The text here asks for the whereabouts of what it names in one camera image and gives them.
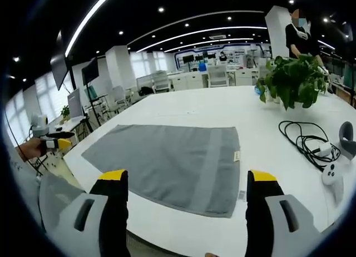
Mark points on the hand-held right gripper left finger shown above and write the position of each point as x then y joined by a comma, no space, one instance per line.
91,212

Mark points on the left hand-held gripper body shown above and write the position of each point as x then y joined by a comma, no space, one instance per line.
39,126

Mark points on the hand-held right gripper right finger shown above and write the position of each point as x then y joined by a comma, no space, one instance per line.
278,215

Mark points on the grey towel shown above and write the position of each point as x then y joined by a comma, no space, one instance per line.
167,162

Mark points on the person's right hand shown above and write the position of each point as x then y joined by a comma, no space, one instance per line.
212,255

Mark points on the small green plant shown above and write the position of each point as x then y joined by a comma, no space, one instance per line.
65,111

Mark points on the black tripod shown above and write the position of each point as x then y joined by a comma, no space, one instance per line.
84,129

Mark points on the white standing sign board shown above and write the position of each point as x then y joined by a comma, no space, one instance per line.
75,104

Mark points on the small printed label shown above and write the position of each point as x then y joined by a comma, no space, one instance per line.
242,195

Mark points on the white handheld controller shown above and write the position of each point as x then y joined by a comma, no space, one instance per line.
332,179

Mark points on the large black monitor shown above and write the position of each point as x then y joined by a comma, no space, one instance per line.
59,62

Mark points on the white office chair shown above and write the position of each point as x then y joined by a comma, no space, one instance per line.
161,80
218,76
119,95

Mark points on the small black monitor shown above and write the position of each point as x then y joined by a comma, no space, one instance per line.
90,69

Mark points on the white power adapter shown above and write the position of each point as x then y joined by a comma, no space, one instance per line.
323,149

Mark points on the white table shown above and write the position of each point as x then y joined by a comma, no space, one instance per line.
217,112

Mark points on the blue plastic bag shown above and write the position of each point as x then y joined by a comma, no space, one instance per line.
261,91

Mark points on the green potted plant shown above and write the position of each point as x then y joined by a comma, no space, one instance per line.
294,79

